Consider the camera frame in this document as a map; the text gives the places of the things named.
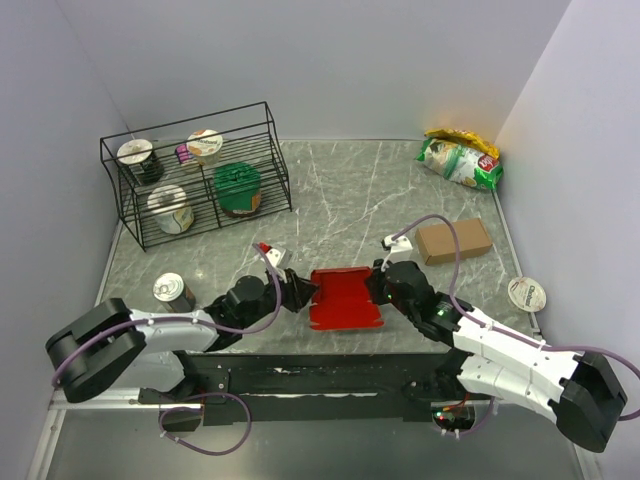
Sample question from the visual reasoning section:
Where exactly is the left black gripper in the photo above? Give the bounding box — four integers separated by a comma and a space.
240, 266, 321, 328

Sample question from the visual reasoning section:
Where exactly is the red paper box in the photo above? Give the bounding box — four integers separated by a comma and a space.
309, 267, 384, 331

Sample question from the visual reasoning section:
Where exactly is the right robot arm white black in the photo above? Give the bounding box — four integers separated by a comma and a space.
365, 259, 627, 453

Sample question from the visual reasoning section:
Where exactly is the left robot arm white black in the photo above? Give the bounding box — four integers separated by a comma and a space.
45, 269, 319, 403

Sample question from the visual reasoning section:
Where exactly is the brown cardboard box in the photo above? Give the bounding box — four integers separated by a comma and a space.
415, 218, 493, 266

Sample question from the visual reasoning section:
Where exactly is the green lidded jar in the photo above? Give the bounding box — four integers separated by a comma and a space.
213, 162, 261, 217

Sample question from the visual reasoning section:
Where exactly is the metal tin can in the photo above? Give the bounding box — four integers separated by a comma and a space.
152, 272, 196, 313

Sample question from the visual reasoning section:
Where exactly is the green chips bag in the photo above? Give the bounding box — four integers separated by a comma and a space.
416, 137, 503, 191

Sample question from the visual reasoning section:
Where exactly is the white cup lower shelf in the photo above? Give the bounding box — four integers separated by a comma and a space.
147, 185, 194, 235

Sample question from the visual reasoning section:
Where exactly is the white yogurt cup orange label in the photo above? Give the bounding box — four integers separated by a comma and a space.
186, 129, 224, 166

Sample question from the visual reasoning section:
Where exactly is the yellow chips bag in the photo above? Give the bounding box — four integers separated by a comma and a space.
424, 128, 500, 159

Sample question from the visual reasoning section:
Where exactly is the small purple white cup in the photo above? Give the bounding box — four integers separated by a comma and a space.
175, 144, 194, 164

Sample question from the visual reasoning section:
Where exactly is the foil lid dark cup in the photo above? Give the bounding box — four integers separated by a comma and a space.
117, 139, 164, 186

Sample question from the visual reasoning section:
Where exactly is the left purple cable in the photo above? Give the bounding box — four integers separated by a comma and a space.
50, 243, 284, 455

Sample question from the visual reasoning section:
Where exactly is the purple cable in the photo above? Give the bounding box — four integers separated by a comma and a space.
50, 243, 284, 455
389, 214, 640, 437

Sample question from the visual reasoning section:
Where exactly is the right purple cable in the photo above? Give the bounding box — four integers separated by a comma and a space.
389, 214, 640, 437

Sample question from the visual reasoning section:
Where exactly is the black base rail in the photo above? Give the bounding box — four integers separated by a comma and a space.
138, 353, 489, 426

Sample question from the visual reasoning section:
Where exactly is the black wire rack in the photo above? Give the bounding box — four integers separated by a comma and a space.
100, 101, 293, 250

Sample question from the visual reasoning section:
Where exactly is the aluminium frame rail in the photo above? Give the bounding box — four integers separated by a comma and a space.
26, 319, 603, 480

